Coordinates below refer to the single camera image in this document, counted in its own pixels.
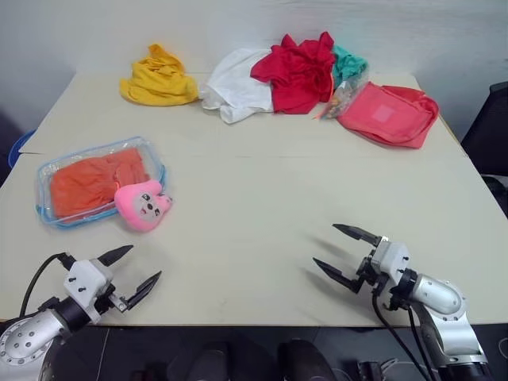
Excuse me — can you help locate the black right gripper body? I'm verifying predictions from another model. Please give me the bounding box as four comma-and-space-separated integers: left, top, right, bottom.
355, 247, 392, 297

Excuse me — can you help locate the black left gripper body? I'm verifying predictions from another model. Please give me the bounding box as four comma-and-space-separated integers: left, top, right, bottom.
94, 286, 132, 317

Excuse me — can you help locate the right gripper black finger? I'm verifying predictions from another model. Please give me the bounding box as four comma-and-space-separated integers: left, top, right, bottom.
332, 223, 383, 249
312, 256, 364, 295

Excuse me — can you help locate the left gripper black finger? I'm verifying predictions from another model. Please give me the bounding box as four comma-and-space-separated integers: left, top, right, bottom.
97, 244, 135, 267
125, 270, 164, 310

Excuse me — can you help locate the orange cloth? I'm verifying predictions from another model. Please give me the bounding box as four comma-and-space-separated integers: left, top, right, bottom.
48, 147, 150, 220

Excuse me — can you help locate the clear bag with orange cloth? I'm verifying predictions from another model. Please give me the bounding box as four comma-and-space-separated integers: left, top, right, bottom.
33, 135, 168, 230

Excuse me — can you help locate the pink zip pouch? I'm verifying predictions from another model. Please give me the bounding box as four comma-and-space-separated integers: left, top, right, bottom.
336, 80, 441, 150

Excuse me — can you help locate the small snack packet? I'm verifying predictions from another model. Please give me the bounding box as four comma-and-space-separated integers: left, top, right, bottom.
312, 72, 371, 121

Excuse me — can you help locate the pink plush toy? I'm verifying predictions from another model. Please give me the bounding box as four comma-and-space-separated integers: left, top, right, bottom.
114, 179, 175, 233

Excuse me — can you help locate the dark rounded shape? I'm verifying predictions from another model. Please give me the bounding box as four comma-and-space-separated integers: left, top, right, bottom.
276, 337, 339, 381

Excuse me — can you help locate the small black device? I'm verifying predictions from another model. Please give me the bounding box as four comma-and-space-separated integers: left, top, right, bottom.
356, 358, 398, 381

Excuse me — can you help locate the blue round bin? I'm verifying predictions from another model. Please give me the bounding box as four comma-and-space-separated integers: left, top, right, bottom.
8, 128, 38, 166

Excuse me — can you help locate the black office chair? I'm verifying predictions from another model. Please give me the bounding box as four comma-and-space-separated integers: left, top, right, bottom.
460, 80, 508, 220

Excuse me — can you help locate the red garment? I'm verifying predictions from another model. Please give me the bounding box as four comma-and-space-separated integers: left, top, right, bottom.
249, 31, 338, 116

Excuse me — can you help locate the teal garment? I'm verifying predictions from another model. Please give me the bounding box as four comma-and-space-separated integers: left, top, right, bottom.
330, 44, 371, 90

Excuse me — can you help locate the yellow garment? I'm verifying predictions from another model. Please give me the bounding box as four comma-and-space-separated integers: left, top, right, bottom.
119, 43, 200, 109

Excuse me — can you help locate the white garment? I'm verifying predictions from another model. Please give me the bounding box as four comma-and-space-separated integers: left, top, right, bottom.
198, 48, 279, 125

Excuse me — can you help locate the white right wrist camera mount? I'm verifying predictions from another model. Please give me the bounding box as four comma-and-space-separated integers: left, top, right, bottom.
370, 237, 410, 287

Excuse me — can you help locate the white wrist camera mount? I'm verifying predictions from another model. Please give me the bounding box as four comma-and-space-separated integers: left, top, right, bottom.
63, 259, 117, 323
370, 237, 410, 287

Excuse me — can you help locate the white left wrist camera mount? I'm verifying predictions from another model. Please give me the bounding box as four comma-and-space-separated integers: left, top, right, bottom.
63, 259, 117, 323

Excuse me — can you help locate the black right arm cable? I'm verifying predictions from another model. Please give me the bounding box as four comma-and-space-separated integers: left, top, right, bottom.
371, 291, 437, 381
406, 306, 430, 381

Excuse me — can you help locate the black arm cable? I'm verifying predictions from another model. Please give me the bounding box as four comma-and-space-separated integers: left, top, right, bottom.
21, 252, 77, 317
371, 291, 437, 381
406, 306, 430, 381

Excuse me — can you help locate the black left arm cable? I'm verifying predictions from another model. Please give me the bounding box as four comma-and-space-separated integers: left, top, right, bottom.
21, 252, 77, 317

